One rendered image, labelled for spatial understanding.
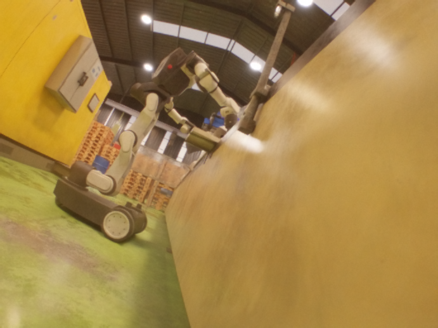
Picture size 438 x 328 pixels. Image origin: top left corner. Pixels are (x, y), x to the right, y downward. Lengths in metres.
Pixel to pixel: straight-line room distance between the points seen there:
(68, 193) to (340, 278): 1.57
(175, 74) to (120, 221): 1.10
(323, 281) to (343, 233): 0.05
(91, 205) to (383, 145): 1.48
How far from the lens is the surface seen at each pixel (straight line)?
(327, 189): 0.27
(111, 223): 1.44
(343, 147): 0.28
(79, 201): 1.57
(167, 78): 1.80
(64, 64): 3.01
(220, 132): 1.65
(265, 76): 0.77
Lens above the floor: 0.33
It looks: 14 degrees up
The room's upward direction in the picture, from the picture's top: 22 degrees clockwise
